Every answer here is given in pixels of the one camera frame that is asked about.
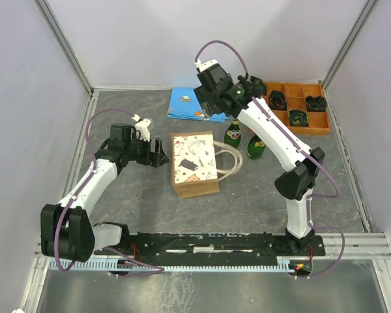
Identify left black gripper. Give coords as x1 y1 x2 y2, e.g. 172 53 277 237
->
124 133 169 168

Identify burlap canvas tote bag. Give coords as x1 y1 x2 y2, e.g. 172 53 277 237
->
171 131 243 198

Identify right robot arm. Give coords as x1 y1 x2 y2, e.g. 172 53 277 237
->
194 59 325 255

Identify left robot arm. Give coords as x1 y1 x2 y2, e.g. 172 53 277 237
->
40 119 169 262

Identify blue patterned folded cloth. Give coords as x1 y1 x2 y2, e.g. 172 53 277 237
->
167 87 229 123

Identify green glass bottle left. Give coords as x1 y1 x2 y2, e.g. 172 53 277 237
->
224 119 241 148

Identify green glass bottle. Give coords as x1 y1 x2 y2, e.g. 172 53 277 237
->
247 134 266 160
224 119 241 148

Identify dark rolled item top-left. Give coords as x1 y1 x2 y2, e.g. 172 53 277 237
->
250 76 267 95

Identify green glass bottle right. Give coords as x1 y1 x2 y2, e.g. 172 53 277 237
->
247 134 266 160

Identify dark rolled item middle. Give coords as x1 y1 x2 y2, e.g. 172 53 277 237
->
268 90 287 110

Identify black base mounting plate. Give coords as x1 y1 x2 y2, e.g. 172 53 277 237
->
93 231 326 267

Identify dark rolled item bottom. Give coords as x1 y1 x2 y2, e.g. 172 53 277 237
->
288 110 309 127

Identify orange compartment tray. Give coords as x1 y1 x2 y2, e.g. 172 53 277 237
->
252 77 331 136

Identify dark rolled item right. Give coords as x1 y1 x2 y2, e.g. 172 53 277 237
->
305 95 327 112

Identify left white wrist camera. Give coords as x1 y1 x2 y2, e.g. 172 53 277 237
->
132 114 153 142

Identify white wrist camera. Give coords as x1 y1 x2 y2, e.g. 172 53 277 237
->
195 59 218 72
132 114 153 142

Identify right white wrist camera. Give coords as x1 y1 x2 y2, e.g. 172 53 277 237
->
195 59 218 72

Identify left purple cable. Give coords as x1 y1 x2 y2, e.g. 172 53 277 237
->
53 109 166 278

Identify purple cable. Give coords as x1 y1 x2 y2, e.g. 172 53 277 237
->
53 109 166 278
195 40 346 278

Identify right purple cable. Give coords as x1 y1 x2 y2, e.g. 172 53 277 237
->
195 40 346 278

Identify aluminium frame rail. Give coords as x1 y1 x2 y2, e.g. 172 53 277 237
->
34 231 391 260

